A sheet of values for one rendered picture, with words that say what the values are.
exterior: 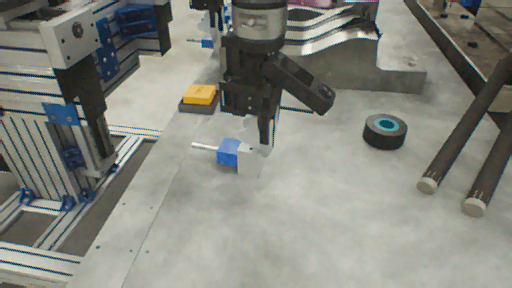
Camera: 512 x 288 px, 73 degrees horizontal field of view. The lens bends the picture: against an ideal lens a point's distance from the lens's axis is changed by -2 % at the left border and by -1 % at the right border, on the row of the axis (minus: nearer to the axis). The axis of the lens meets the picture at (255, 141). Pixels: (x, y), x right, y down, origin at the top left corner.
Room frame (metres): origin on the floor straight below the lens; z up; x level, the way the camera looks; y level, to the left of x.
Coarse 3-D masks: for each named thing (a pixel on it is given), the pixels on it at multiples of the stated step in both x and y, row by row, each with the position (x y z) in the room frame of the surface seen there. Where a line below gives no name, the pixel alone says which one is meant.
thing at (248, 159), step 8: (192, 144) 0.50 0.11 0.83; (200, 144) 0.50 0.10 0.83; (208, 144) 0.50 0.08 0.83; (224, 144) 0.49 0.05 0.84; (232, 144) 0.49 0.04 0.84; (240, 144) 0.47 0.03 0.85; (248, 144) 0.47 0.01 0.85; (216, 152) 0.49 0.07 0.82; (224, 152) 0.47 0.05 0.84; (232, 152) 0.47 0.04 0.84; (240, 152) 0.46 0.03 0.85; (248, 152) 0.45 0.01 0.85; (256, 152) 0.45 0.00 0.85; (224, 160) 0.47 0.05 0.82; (232, 160) 0.46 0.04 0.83; (240, 160) 0.46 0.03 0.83; (248, 160) 0.45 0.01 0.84; (256, 160) 0.45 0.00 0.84; (264, 160) 0.49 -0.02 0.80; (240, 168) 0.46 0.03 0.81; (248, 168) 0.45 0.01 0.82; (256, 168) 0.45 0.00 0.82; (256, 176) 0.45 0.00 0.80
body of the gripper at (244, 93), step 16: (240, 48) 0.45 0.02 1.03; (256, 48) 0.44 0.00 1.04; (272, 48) 0.44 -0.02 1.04; (240, 64) 0.47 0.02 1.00; (256, 64) 0.46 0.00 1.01; (224, 80) 0.46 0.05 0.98; (240, 80) 0.46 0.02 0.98; (256, 80) 0.46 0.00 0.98; (224, 96) 0.46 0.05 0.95; (240, 96) 0.45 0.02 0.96; (256, 96) 0.44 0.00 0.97; (272, 96) 0.43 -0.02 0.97; (240, 112) 0.45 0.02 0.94; (256, 112) 0.44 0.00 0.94; (272, 112) 0.44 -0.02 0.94
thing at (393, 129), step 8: (368, 120) 0.58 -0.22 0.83; (376, 120) 0.58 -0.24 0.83; (384, 120) 0.58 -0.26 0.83; (392, 120) 0.58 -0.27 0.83; (400, 120) 0.58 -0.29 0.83; (368, 128) 0.55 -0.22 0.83; (376, 128) 0.55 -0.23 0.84; (384, 128) 0.55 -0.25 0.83; (392, 128) 0.55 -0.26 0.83; (400, 128) 0.55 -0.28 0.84; (368, 136) 0.55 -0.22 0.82; (376, 136) 0.54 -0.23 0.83; (384, 136) 0.53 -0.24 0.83; (392, 136) 0.53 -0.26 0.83; (400, 136) 0.53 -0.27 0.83; (376, 144) 0.53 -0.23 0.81; (384, 144) 0.53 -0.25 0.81; (392, 144) 0.53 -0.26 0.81; (400, 144) 0.53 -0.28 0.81
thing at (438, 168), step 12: (492, 72) 0.66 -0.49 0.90; (504, 72) 0.65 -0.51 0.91; (492, 84) 0.62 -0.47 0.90; (480, 96) 0.59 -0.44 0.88; (492, 96) 0.59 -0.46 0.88; (480, 108) 0.56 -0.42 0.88; (468, 120) 0.53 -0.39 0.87; (480, 120) 0.54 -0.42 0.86; (456, 132) 0.51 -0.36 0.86; (468, 132) 0.50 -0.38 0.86; (444, 144) 0.49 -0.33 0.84; (456, 144) 0.48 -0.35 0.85; (444, 156) 0.45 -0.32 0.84; (456, 156) 0.46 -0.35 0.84; (432, 168) 0.43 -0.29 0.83; (444, 168) 0.43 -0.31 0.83; (420, 180) 0.42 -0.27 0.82; (432, 180) 0.41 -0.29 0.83; (432, 192) 0.40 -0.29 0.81
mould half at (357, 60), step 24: (288, 24) 1.02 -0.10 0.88; (336, 24) 0.90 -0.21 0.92; (288, 48) 0.83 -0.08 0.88; (312, 48) 0.81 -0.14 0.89; (336, 48) 0.78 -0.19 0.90; (360, 48) 0.77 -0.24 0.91; (384, 48) 0.90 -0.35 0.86; (408, 48) 0.90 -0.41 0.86; (312, 72) 0.79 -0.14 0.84; (336, 72) 0.78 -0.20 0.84; (360, 72) 0.77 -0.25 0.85; (384, 72) 0.76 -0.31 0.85; (408, 72) 0.75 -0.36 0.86
